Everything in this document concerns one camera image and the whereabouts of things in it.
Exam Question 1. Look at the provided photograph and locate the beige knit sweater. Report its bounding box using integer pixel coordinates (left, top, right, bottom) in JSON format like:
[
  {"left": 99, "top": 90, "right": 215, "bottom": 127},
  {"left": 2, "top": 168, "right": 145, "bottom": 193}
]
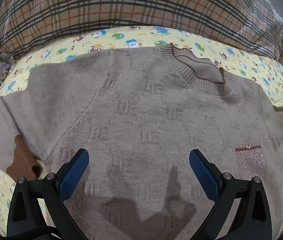
[{"left": 0, "top": 44, "right": 283, "bottom": 239}]

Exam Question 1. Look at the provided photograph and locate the yellow cartoon print bedsheet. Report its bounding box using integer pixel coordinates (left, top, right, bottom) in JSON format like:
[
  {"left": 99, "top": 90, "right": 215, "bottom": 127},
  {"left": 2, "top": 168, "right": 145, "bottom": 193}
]
[{"left": 0, "top": 26, "right": 283, "bottom": 236}]

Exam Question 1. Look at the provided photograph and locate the plaid beige quilt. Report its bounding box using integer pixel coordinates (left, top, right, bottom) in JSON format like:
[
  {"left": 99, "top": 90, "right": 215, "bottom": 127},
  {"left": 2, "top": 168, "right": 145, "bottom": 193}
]
[{"left": 0, "top": 0, "right": 283, "bottom": 63}]

